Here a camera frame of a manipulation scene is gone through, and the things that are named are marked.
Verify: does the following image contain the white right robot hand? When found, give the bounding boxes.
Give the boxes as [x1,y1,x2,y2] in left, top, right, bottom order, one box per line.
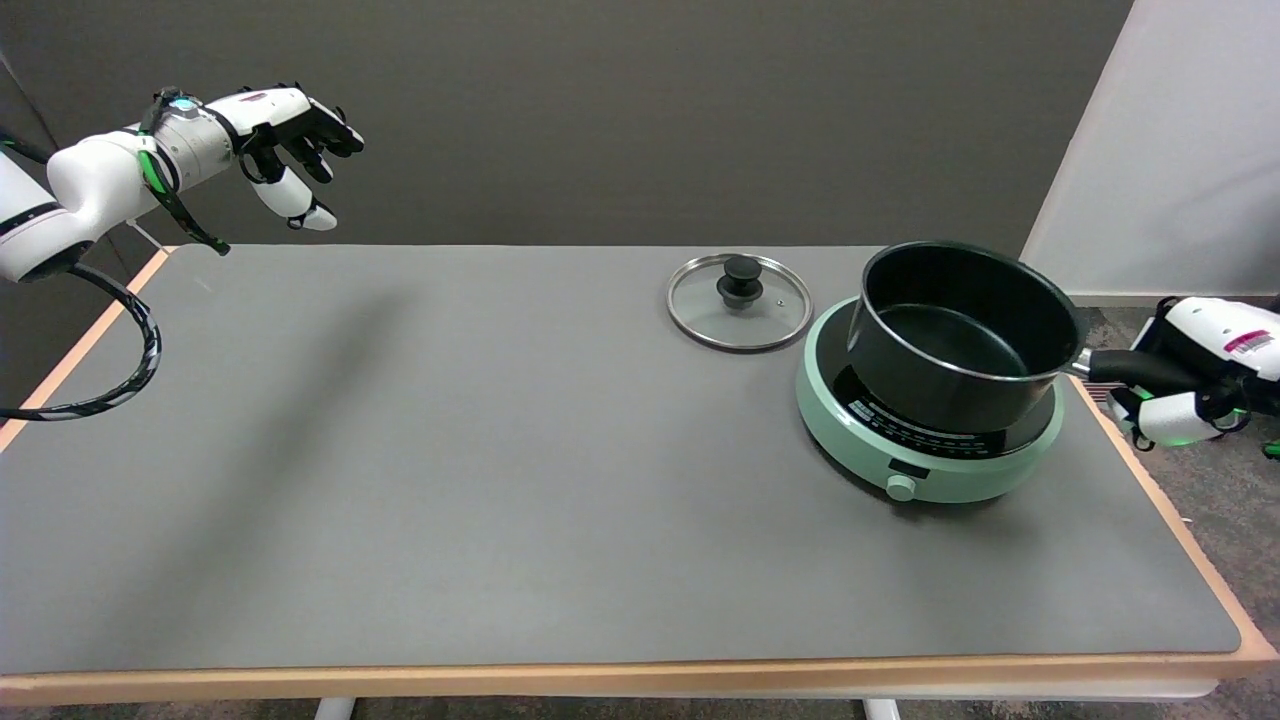
[1108,296,1280,449]

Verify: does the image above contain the green induction cooker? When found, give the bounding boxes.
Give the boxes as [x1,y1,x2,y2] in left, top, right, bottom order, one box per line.
[796,296,1066,504]

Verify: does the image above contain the black saucepan with handle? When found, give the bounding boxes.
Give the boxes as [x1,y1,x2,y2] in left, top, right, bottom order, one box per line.
[848,240,1201,435]

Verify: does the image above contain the glass pot lid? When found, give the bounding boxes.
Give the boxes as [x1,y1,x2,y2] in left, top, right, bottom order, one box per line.
[666,253,815,353]

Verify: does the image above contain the grey table mat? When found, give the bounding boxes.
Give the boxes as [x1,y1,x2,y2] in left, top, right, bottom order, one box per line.
[0,245,1243,677]

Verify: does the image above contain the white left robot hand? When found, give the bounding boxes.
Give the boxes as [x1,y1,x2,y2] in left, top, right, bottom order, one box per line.
[206,84,366,233]

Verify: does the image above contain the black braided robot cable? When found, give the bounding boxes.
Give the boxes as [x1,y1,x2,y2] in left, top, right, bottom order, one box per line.
[0,262,163,423]

